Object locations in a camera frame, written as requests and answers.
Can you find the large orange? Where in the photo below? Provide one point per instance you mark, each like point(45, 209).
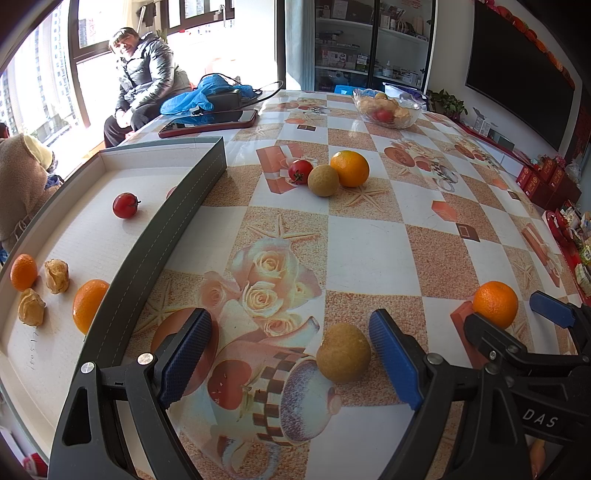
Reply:
point(495, 302)

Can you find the red cherry tomato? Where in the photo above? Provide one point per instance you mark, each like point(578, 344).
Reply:
point(300, 171)

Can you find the person's right hand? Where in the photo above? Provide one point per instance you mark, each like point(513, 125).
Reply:
point(539, 459)

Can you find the white plastic bag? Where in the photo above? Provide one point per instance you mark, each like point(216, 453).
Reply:
point(408, 94)

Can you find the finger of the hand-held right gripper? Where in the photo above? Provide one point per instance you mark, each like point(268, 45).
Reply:
point(489, 339)
point(551, 307)

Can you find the blue plastic stool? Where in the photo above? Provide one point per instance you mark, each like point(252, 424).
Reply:
point(346, 88)

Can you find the potted green plant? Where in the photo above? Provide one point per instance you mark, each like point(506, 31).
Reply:
point(445, 101)

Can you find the walnut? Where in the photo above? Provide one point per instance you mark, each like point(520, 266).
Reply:
point(31, 307)
point(56, 276)

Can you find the blue cloth bag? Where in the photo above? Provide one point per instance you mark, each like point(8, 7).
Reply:
point(182, 102)

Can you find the red paper garland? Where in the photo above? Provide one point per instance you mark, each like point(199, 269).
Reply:
point(531, 32)

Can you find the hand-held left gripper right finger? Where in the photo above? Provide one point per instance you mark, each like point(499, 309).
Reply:
point(395, 360)

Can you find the white shallow box tray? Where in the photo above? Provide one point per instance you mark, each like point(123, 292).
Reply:
point(92, 230)

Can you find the glass door cabinet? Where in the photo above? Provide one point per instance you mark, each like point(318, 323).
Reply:
point(369, 41)

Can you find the red gift box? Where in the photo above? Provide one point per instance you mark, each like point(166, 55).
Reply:
point(551, 170)
point(528, 180)

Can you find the small orange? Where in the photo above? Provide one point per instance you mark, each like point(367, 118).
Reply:
point(23, 272)

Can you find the red snack tray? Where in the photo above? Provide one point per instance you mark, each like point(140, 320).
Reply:
point(572, 240)

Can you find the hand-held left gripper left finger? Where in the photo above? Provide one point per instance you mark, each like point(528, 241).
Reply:
point(184, 357)

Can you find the smartphone in red case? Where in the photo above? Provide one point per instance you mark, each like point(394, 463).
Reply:
point(207, 124)

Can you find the white television console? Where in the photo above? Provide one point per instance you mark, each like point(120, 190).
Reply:
point(508, 157)

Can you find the glass bowl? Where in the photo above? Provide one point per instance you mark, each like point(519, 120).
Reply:
point(411, 117)

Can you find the black wall television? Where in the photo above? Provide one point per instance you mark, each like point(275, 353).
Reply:
point(517, 69)

